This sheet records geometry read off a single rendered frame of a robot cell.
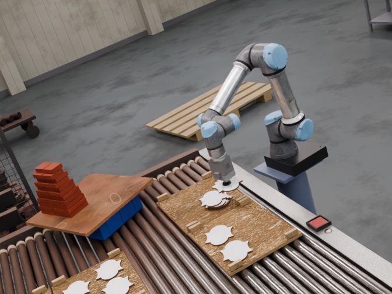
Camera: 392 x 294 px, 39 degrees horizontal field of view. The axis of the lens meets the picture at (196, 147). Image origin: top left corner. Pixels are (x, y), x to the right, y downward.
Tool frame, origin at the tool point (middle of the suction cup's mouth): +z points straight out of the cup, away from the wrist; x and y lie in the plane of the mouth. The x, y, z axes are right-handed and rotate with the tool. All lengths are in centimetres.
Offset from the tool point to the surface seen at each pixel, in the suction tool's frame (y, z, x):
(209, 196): -15.9, 9.0, 0.3
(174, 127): -292, 94, 206
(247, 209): 6.8, 12.3, 1.3
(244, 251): 26.9, 11.5, -25.9
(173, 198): -40.9, 12.3, -2.3
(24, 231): -107, 11, -57
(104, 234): -51, 11, -41
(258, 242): 28.0, 12.3, -18.1
